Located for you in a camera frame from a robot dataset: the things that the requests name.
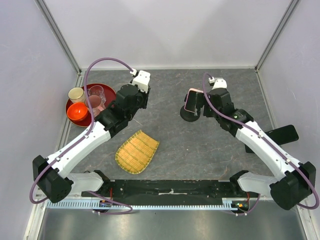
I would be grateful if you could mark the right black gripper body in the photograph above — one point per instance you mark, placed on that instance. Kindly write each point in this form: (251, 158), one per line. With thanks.
(201, 99)

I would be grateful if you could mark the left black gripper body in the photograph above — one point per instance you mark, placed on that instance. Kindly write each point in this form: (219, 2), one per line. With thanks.
(143, 98)

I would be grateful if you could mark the pink case smartphone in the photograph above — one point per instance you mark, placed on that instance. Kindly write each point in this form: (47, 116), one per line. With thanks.
(194, 100)

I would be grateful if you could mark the black round-base clamp phone stand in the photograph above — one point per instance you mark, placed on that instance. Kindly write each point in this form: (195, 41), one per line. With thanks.
(188, 116)

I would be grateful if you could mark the black smartphone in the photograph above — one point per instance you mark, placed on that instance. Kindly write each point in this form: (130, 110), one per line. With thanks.
(283, 135)

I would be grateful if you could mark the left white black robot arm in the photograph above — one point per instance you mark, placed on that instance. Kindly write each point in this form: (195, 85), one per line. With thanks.
(52, 174)

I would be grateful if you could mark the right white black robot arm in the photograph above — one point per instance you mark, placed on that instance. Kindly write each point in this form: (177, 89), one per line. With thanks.
(292, 182)

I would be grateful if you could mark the pink ghost pattern mug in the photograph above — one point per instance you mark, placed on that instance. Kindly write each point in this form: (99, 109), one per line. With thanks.
(96, 103)

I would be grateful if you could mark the clear drinking glass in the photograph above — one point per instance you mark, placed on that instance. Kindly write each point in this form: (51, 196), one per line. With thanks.
(99, 91)

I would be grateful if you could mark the woven bamboo tray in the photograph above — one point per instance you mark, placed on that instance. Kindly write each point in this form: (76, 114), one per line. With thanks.
(136, 153)

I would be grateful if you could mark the orange bowl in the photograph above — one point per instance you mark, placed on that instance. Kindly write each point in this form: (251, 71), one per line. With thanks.
(77, 112)

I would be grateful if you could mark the beige cup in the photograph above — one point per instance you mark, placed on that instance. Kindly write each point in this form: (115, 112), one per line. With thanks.
(77, 95)

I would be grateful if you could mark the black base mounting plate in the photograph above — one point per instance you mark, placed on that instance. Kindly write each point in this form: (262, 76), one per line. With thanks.
(171, 192)

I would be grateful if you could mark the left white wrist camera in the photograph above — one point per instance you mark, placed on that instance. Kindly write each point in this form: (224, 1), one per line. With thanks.
(141, 79)

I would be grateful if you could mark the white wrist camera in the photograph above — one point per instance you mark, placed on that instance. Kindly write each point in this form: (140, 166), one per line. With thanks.
(141, 79)
(217, 83)

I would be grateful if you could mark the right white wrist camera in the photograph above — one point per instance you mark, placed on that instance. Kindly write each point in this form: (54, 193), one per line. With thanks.
(217, 83)

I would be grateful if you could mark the slotted cable duct rail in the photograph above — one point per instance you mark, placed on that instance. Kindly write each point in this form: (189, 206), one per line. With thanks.
(100, 205)

